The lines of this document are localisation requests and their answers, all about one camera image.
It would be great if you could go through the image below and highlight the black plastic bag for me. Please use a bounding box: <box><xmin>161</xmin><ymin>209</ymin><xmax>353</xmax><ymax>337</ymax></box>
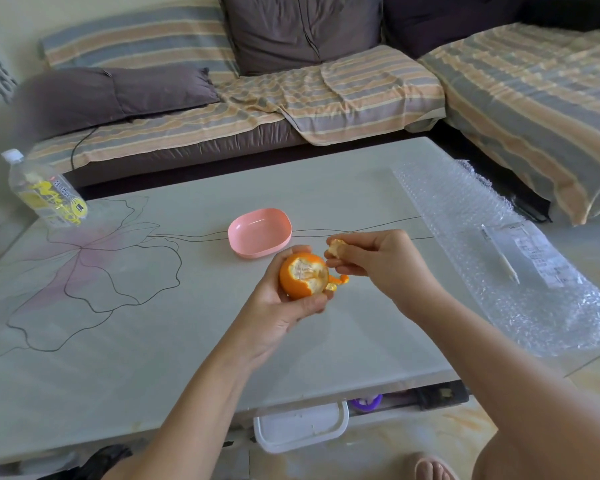
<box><xmin>37</xmin><ymin>444</ymin><xmax>133</xmax><ymax>480</ymax></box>

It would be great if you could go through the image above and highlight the black cable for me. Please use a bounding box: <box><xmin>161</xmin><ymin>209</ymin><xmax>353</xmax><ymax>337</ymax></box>
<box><xmin>69</xmin><ymin>125</ymin><xmax>101</xmax><ymax>171</ymax></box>

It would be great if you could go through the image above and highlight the thin white stick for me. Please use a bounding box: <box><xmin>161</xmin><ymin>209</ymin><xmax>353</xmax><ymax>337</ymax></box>
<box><xmin>482</xmin><ymin>225</ymin><xmax>521</xmax><ymax>285</ymax></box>

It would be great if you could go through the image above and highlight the clear bottle yellow label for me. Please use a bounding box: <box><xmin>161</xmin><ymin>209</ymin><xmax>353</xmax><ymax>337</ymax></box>
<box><xmin>1</xmin><ymin>148</ymin><xmax>89</xmax><ymax>228</ymax></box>

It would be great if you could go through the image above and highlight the white plastic container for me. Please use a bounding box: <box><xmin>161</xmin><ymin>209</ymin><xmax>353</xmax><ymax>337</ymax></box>
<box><xmin>252</xmin><ymin>402</ymin><xmax>350</xmax><ymax>455</ymax></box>

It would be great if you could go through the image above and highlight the black garment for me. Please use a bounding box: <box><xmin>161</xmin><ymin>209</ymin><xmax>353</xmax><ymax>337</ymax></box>
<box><xmin>519</xmin><ymin>0</ymin><xmax>600</xmax><ymax>33</ymax></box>

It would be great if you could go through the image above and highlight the purple plastic ring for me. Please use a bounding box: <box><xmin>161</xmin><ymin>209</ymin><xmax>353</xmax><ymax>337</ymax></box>
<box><xmin>349</xmin><ymin>393</ymin><xmax>383</xmax><ymax>413</ymax></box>

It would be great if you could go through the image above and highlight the dark brown sofa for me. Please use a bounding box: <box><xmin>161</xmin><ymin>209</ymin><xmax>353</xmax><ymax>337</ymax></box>
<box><xmin>65</xmin><ymin>119</ymin><xmax>553</xmax><ymax>223</ymax></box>

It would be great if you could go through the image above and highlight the orange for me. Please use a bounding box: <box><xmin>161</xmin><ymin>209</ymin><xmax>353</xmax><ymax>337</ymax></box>
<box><xmin>279</xmin><ymin>252</ymin><xmax>350</xmax><ymax>301</ymax></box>

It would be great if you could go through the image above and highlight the person's left hand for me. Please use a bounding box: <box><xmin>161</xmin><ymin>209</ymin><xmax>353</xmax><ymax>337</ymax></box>
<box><xmin>219</xmin><ymin>244</ymin><xmax>331</xmax><ymax>371</ymax></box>

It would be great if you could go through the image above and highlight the pink plastic dish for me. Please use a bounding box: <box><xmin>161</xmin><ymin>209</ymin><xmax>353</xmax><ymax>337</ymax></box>
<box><xmin>227</xmin><ymin>208</ymin><xmax>293</xmax><ymax>259</ymax></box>

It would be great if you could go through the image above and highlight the person's right leg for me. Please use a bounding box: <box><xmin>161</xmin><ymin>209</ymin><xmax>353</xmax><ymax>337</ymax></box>
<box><xmin>472</xmin><ymin>429</ymin><xmax>526</xmax><ymax>480</ymax></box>

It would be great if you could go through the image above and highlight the grey upright cushion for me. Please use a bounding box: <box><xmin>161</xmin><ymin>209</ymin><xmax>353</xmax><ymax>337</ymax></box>
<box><xmin>217</xmin><ymin>0</ymin><xmax>385</xmax><ymax>77</ymax></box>

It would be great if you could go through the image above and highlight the clear bubble wrap sheet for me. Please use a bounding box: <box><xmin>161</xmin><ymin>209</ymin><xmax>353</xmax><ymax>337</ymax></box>
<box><xmin>392</xmin><ymin>158</ymin><xmax>600</xmax><ymax>358</ymax></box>

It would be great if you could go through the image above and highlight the grey flat pillow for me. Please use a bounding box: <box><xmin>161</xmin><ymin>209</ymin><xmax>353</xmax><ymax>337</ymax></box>
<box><xmin>12</xmin><ymin>64</ymin><xmax>222</xmax><ymax>145</ymax></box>

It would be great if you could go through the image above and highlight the striped sofa sheet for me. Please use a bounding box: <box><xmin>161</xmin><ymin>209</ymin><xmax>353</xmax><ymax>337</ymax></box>
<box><xmin>25</xmin><ymin>44</ymin><xmax>447</xmax><ymax>175</ymax></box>
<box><xmin>417</xmin><ymin>22</ymin><xmax>600</xmax><ymax>227</ymax></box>

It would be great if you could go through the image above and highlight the dark purple cushion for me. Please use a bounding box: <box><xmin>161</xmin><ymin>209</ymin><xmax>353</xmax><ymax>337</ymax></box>
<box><xmin>382</xmin><ymin>0</ymin><xmax>531</xmax><ymax>59</ymax></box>

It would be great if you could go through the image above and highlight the person's left forearm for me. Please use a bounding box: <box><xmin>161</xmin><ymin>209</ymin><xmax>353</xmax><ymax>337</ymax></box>
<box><xmin>102</xmin><ymin>342</ymin><xmax>261</xmax><ymax>480</ymax></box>

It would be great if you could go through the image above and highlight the person's right hand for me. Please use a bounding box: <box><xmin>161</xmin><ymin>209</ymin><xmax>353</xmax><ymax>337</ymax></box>
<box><xmin>323</xmin><ymin>229</ymin><xmax>449</xmax><ymax>321</ymax></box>

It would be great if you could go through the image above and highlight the person's right foot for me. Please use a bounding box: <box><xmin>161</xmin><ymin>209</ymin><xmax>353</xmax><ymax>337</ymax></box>
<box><xmin>405</xmin><ymin>452</ymin><xmax>459</xmax><ymax>480</ymax></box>

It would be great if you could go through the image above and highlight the black box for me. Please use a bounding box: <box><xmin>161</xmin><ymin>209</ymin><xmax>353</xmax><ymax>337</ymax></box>
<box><xmin>417</xmin><ymin>380</ymin><xmax>471</xmax><ymax>411</ymax></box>

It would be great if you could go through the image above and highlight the person's right forearm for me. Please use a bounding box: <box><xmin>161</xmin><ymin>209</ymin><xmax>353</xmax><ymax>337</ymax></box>
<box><xmin>412</xmin><ymin>289</ymin><xmax>600</xmax><ymax>480</ymax></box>

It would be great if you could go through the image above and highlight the clear plastic bag paper label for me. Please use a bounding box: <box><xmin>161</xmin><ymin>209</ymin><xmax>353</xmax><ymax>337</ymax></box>
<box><xmin>479</xmin><ymin>222</ymin><xmax>581</xmax><ymax>291</ymax></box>

